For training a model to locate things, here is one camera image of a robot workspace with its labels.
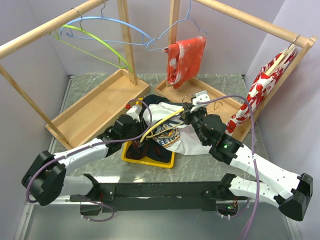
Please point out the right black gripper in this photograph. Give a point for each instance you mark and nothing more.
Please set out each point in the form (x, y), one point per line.
(188, 114)

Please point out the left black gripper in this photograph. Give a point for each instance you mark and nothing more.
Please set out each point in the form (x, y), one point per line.
(142, 125)

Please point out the yellow hanger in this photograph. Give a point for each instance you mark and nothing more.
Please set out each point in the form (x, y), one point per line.
(160, 122)

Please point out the white graphic tank top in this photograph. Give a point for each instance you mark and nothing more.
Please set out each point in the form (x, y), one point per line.
(173, 135)

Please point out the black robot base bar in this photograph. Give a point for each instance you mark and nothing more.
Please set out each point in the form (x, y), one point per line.
(154, 196)

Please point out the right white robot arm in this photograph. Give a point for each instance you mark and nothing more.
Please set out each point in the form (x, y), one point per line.
(288, 191)

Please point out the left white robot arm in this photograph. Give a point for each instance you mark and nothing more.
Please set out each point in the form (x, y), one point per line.
(48, 177)

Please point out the green hanger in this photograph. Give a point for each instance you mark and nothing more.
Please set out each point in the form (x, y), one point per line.
(122, 62)

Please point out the blue plastic hanger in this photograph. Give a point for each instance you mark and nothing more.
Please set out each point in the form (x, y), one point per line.
(145, 38)

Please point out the wooden hanger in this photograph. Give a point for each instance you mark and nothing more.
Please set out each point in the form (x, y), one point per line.
(285, 53)

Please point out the right wooden clothes rack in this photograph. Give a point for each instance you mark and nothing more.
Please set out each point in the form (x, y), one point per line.
(229, 105)

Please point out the dark navy garment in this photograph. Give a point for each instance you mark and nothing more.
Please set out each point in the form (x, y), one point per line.
(149, 148)

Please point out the yellow plastic bin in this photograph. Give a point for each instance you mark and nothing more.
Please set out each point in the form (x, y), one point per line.
(146, 160)

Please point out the orange tie-dye garment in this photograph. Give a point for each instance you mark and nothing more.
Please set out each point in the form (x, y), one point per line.
(184, 59)

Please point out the red floral white garment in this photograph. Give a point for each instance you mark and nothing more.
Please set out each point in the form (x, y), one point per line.
(260, 88)

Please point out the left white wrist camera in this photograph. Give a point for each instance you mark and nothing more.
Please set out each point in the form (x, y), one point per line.
(133, 111)

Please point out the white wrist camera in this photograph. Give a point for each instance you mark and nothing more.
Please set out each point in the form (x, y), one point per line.
(199, 99)
(133, 111)

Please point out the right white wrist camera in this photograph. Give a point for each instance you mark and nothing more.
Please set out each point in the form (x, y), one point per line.
(199, 99)

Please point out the blue wire hanger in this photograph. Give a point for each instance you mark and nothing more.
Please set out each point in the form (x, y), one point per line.
(179, 28)

